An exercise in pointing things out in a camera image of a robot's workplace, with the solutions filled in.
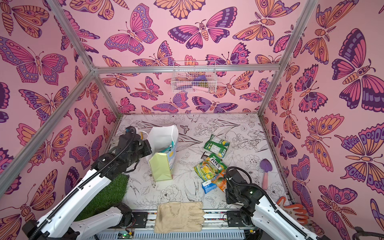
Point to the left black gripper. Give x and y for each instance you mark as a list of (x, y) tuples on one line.
[(145, 145)]

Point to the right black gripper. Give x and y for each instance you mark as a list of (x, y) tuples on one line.
[(229, 186)]

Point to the white paper bag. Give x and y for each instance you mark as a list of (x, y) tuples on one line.
[(161, 165)]

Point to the teal candy bag back-side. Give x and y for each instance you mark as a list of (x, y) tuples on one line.
[(167, 149)]

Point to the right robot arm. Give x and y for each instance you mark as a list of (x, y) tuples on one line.
[(259, 210)]

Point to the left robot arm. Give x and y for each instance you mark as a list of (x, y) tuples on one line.
[(60, 223)]

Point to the orange Fox's candy bag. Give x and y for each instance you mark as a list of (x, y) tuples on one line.
[(220, 181)]

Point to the yellow-green Fox's spring tea bag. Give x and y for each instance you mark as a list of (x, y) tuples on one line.
[(210, 167)]

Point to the green spring tea bag back-side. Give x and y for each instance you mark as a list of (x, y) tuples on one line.
[(217, 146)]

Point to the small blue snack pack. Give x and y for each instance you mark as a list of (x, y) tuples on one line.
[(208, 186)]

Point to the purple pink garden trowel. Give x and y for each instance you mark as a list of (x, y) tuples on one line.
[(266, 166)]

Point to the small brown snack pack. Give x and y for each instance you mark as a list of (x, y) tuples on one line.
[(205, 156)]

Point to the green artificial grass mat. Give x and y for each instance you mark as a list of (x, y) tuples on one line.
[(108, 197)]

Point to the orange white garden glove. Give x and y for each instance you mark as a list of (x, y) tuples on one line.
[(296, 211)]

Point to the beige work glove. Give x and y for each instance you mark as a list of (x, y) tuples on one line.
[(179, 216)]

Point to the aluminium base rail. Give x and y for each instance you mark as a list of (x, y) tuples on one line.
[(221, 224)]

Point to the white wire basket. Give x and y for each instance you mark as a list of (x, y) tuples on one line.
[(194, 76)]

